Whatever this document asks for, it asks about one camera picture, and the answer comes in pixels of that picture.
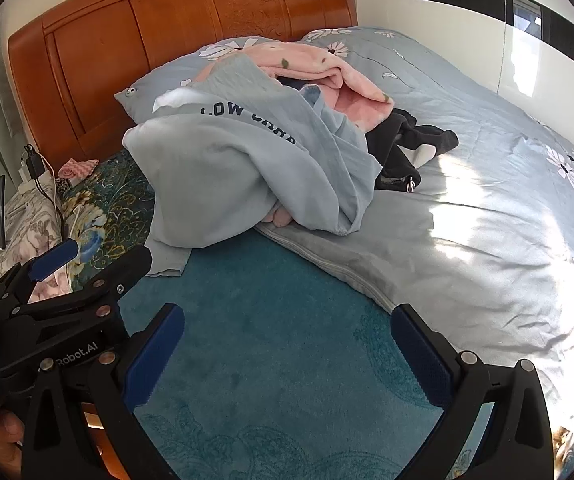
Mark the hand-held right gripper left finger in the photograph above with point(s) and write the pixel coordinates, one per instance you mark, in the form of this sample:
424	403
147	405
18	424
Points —
154	355

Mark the floral bedside cloth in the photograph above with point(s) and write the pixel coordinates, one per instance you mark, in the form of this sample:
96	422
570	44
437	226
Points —
27	225

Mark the teal blanket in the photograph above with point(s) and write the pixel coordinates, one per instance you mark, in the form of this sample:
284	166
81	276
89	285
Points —
277	335

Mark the dark floral blanket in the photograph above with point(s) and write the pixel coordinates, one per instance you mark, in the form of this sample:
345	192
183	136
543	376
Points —
112	200

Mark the light blue floral pillow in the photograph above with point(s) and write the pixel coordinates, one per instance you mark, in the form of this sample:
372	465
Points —
167	80
327	37

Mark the light blue sweatshirt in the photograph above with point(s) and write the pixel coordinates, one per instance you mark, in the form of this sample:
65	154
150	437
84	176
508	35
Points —
227	170

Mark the light blue floral duvet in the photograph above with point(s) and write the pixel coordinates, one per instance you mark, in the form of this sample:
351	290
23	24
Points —
467	210

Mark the black slim device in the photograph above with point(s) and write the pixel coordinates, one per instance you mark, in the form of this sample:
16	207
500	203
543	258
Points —
0	215

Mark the white glossy wardrobe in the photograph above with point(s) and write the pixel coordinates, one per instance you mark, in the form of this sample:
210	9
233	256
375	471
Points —
442	50

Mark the wooden bed headboard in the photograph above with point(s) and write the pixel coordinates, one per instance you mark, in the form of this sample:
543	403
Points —
117	35

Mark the pink fleece blanket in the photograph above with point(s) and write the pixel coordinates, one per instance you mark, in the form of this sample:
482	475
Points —
317	67

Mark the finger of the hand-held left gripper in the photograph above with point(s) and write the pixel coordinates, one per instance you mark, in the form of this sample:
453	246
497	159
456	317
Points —
54	260
117	275

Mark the black charger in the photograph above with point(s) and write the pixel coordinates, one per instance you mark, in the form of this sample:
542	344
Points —
34	165

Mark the black clothing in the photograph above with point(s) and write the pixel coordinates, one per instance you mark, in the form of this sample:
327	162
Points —
397	160

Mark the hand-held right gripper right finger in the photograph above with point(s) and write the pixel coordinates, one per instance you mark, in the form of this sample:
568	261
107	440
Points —
419	360

